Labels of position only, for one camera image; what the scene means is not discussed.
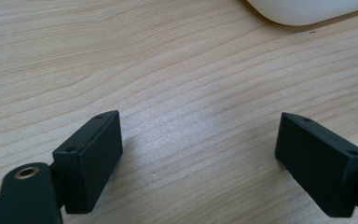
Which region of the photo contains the white plastic container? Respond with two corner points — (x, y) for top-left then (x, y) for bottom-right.
(245, 0), (358, 27)

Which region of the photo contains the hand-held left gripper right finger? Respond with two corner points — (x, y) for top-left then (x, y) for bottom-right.
(274, 112), (358, 218)

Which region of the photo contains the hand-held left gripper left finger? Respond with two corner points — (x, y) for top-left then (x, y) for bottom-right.
(52, 109), (124, 215)

